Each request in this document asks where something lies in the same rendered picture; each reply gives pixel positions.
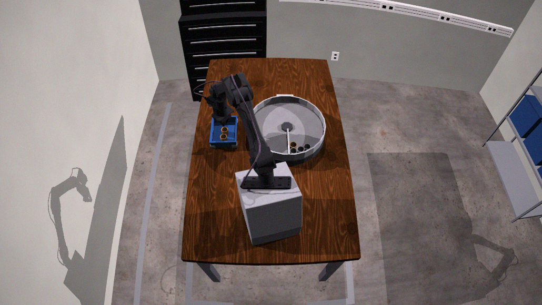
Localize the white round turntable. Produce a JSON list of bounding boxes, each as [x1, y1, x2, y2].
[[254, 94, 326, 165]]

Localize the blue open tray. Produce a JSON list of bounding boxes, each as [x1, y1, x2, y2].
[[209, 116, 238, 147]]

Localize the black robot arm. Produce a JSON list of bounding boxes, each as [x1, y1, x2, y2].
[[206, 72, 292, 189]]

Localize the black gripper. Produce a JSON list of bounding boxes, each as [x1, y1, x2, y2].
[[212, 105, 234, 127]]

